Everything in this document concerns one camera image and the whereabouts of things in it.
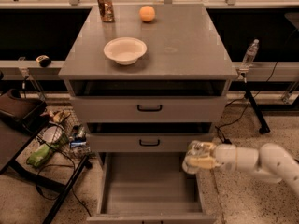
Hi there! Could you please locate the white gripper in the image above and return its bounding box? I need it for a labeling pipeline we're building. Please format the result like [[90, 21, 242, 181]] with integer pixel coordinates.
[[187, 142, 237, 172]]

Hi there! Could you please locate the silver green 7up can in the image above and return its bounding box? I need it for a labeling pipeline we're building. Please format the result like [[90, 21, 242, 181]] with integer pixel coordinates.
[[182, 140, 215, 175]]

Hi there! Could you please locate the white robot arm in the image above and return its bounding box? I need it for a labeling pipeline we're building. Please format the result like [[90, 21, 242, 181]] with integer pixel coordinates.
[[182, 140, 299, 195]]

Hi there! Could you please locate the grey bottom drawer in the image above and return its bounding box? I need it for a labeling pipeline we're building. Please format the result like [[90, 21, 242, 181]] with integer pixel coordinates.
[[87, 153, 216, 224]]

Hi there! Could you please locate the grey drawer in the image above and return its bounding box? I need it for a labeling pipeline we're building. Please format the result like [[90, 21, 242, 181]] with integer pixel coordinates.
[[87, 153, 216, 224], [70, 80, 226, 122], [87, 122, 213, 152]]

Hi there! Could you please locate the grey drawer cabinet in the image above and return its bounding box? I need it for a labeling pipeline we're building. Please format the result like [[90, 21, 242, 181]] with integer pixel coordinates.
[[58, 3, 238, 224]]

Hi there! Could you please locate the grey middle drawer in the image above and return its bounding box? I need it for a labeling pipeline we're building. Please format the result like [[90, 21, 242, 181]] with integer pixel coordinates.
[[87, 122, 213, 152]]

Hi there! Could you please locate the grey top drawer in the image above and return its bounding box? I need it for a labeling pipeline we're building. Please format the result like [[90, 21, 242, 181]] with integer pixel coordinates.
[[70, 80, 226, 122]]

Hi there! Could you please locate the brown soda can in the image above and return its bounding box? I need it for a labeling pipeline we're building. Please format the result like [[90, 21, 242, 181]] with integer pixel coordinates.
[[97, 0, 115, 22]]

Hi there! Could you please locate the black tripod stand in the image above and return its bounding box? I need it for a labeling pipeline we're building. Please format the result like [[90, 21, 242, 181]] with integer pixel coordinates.
[[240, 73, 270, 134]]

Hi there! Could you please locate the clear plastic water bottle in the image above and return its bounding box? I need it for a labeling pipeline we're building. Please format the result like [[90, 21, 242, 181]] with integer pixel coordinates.
[[239, 39, 259, 73]]

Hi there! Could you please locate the orange fruit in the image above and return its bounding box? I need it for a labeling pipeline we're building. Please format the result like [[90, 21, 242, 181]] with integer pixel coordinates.
[[139, 6, 155, 22]]

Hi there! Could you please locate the brown bag on table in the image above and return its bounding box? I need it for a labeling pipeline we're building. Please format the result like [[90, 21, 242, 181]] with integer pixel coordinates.
[[0, 89, 47, 133]]

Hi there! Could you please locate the black side table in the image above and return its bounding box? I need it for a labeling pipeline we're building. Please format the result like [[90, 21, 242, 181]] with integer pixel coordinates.
[[0, 113, 92, 224]]

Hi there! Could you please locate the black power adapter cable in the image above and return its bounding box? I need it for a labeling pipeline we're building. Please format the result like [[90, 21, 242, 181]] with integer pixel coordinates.
[[214, 59, 279, 146]]

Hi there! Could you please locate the wire basket of snacks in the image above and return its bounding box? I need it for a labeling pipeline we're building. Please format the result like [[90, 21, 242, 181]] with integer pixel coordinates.
[[40, 108, 91, 159]]

